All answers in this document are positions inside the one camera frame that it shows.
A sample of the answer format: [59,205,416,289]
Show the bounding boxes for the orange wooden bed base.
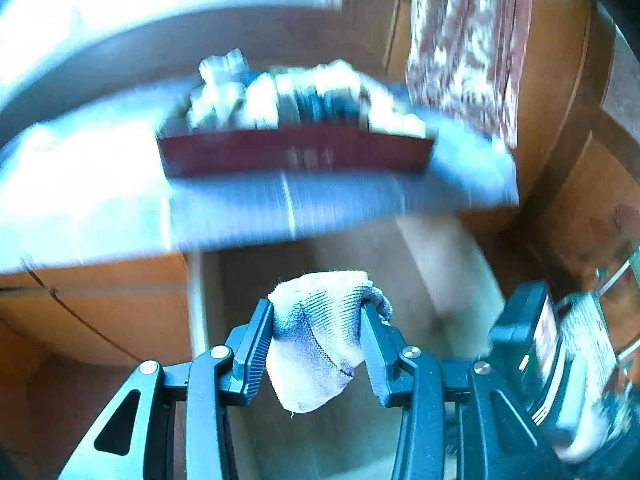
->
[0,252,193,368]

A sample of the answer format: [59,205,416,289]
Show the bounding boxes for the brown patterned curtain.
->
[405,0,533,148]

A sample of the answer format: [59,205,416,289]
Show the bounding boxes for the person's right forearm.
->
[595,390,640,480]

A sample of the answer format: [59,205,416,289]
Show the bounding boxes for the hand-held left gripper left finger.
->
[57,297,275,480]

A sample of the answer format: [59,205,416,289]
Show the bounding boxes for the blue checked bed sheet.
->
[0,80,521,276]

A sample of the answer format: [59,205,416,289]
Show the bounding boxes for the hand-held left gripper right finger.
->
[359,300,566,480]

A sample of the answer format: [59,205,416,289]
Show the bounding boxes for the red cardboard box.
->
[155,125,436,181]

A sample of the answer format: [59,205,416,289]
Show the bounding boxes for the heap of folded clothes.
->
[185,47,428,138]

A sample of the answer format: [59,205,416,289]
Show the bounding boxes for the wooden panelled door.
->
[520,0,640,301]

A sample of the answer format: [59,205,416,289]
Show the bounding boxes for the wooden drawer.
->
[187,210,508,480]

